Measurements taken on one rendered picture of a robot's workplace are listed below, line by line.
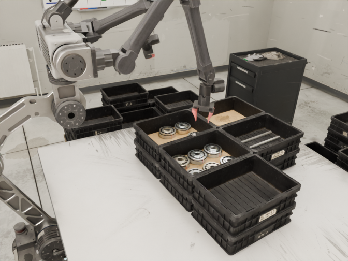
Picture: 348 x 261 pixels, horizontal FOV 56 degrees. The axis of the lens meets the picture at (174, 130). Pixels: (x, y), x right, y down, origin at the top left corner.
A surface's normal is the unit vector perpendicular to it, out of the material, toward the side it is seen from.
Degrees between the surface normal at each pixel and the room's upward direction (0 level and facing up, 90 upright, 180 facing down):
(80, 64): 90
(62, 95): 90
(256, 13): 90
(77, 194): 0
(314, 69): 90
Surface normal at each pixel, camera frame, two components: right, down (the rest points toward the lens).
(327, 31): -0.89, 0.21
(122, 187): 0.02, -0.87
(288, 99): 0.46, 0.45
